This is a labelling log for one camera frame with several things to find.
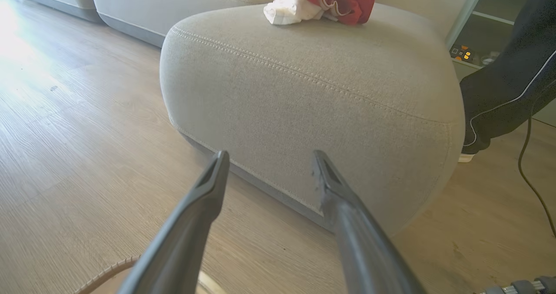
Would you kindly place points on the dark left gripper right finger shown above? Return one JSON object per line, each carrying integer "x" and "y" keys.
{"x": 369, "y": 259}

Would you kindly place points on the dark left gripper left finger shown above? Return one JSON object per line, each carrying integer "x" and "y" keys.
{"x": 173, "y": 250}

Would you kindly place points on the red and white clothes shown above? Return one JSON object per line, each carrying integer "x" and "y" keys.
{"x": 352, "y": 3}

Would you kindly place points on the grey fabric sofa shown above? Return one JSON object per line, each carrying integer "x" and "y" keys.
{"x": 304, "y": 90}

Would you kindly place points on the cream laundry basket brown rim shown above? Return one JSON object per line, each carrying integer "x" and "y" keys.
{"x": 104, "y": 275}

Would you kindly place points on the white shoe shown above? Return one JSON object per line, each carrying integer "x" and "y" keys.
{"x": 465, "y": 157}

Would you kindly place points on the grey ribbed robot part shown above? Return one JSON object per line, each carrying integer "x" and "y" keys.
{"x": 525, "y": 286}

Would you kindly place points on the black remote orange buttons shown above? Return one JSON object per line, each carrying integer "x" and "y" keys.
{"x": 462, "y": 54}

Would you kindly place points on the person leg dark trousers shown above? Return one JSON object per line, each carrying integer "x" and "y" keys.
{"x": 512, "y": 81}

